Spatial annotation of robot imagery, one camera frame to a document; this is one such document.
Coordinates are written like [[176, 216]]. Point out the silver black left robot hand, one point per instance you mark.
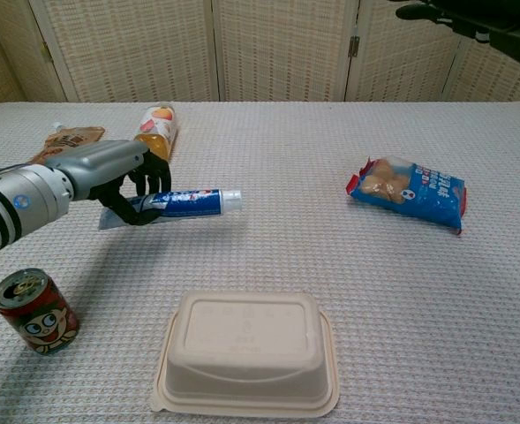
[[96, 165]]

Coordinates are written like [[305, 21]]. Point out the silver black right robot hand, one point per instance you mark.
[[507, 22]]

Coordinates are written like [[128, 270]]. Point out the blue white toothpaste tube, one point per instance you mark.
[[189, 201]]

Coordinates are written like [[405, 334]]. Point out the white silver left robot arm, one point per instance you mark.
[[17, 207]]

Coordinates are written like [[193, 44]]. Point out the brown sauce spout pouch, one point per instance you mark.
[[72, 138]]

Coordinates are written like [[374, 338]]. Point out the peach juice plastic bottle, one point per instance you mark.
[[158, 128]]

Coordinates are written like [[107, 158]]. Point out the metal screen hinge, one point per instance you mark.
[[353, 45]]

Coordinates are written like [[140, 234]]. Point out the red cartoon drink can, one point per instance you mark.
[[39, 318]]

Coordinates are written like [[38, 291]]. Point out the light woven tablecloth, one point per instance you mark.
[[286, 154]]

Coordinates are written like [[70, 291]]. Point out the blue biscuit snack bag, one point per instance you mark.
[[418, 194]]

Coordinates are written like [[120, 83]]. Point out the woven folding screen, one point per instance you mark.
[[277, 48]]

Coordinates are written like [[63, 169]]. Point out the beige pulp lunch box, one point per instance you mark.
[[246, 349]]

